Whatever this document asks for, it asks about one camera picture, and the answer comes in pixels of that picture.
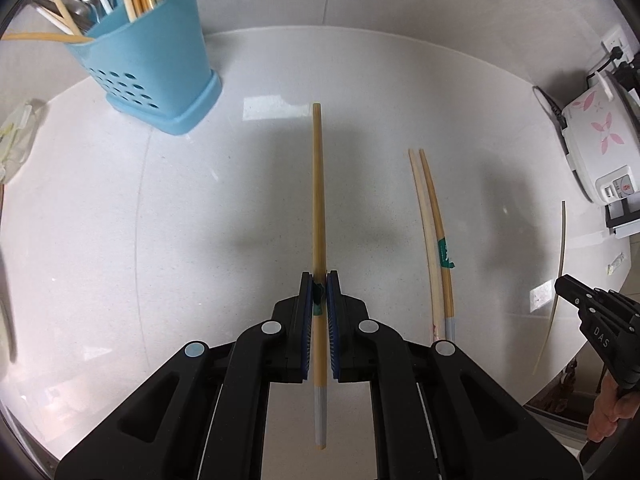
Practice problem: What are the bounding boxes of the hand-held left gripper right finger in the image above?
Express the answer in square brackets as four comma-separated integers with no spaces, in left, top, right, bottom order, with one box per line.
[326,270,583,480]

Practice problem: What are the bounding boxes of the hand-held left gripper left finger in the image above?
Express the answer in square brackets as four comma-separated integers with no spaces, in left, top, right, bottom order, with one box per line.
[54,271,317,480]

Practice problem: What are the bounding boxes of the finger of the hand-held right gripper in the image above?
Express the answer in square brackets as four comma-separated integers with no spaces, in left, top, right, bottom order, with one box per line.
[594,288,640,317]
[554,274,599,312]

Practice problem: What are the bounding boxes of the thin pale chopstick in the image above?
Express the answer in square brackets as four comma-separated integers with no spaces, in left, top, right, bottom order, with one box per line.
[532,201,567,375]

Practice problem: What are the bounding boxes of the green taped grey end chopstick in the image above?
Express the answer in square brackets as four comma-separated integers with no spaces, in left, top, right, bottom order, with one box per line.
[311,103,328,450]
[419,149,457,345]

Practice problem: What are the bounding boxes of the blue plastic utensil holder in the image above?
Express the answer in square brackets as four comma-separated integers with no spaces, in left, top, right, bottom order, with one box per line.
[65,0,222,136]

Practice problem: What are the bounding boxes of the person's right hand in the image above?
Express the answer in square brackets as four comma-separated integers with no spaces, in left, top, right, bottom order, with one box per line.
[587,376,640,442]

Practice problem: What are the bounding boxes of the small white sticker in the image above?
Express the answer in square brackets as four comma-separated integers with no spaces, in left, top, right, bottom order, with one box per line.
[530,284,553,311]

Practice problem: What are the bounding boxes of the pale red print chopstick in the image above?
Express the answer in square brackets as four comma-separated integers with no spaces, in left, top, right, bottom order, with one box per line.
[408,148,443,343]

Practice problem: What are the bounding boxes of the white floral rice cooker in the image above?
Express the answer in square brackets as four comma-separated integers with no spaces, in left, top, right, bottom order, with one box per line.
[560,70,640,206]

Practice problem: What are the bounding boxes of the white paper label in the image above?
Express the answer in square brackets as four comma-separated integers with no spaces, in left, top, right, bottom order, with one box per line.
[243,95,306,120]

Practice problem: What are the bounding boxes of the black power plug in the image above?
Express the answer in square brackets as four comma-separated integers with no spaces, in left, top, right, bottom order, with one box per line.
[587,46,626,81]

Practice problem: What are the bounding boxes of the clear plastic food container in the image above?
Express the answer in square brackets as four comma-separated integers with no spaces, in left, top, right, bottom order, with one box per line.
[0,102,43,183]

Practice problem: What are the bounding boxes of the short white chopstick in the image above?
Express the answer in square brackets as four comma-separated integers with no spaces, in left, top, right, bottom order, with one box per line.
[34,6,71,33]

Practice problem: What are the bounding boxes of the black power cable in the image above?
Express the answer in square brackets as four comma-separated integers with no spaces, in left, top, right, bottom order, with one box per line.
[532,86,568,133]

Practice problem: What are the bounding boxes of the dark metal frame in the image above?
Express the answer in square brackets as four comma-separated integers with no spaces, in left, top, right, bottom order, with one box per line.
[622,52,640,93]

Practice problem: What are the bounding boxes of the white wall outlet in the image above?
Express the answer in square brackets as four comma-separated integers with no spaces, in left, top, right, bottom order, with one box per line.
[602,25,633,68]

